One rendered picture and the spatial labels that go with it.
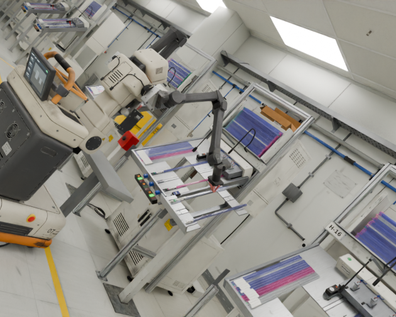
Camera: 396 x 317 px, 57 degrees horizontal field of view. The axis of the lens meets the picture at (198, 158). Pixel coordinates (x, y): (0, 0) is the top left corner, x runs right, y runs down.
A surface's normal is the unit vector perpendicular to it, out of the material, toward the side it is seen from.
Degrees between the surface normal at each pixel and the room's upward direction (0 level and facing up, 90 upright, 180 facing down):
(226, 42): 90
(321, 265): 45
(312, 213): 90
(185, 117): 90
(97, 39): 90
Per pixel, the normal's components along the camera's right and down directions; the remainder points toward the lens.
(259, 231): -0.54, -0.47
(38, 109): -0.41, -0.33
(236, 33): 0.48, 0.50
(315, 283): 0.11, -0.85
